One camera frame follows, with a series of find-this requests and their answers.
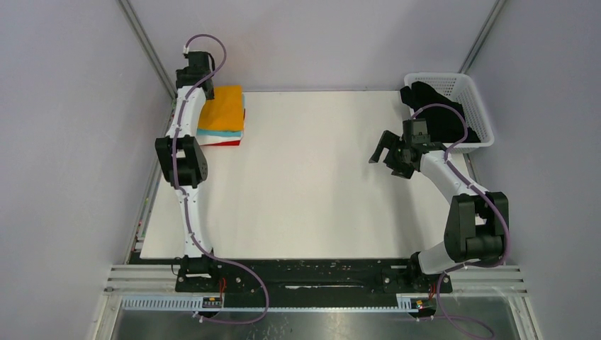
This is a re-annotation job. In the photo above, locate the white cable duct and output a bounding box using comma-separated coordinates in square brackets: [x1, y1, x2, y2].
[120, 294, 436, 313]

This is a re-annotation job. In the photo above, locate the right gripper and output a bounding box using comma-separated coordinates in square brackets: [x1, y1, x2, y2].
[369, 130, 415, 179]

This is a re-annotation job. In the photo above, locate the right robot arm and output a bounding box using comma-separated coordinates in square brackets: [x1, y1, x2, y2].
[369, 119, 510, 292]

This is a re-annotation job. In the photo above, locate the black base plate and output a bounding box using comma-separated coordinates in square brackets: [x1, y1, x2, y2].
[175, 259, 453, 307]

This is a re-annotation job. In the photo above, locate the folded turquoise t-shirt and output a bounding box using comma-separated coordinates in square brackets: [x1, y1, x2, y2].
[196, 128, 244, 137]

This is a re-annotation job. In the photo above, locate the yellow t-shirt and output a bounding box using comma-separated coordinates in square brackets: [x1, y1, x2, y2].
[198, 85, 245, 132]

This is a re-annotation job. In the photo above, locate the folded white t-shirt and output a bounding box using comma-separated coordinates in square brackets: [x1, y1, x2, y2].
[196, 135, 243, 145]

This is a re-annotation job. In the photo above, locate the white plastic basket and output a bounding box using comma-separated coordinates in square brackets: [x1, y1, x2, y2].
[404, 72, 495, 154]

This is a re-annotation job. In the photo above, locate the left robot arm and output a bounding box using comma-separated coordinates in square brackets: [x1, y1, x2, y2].
[155, 51, 220, 291]

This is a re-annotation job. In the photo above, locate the black t-shirt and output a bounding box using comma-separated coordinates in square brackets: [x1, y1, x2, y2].
[400, 81, 466, 143]

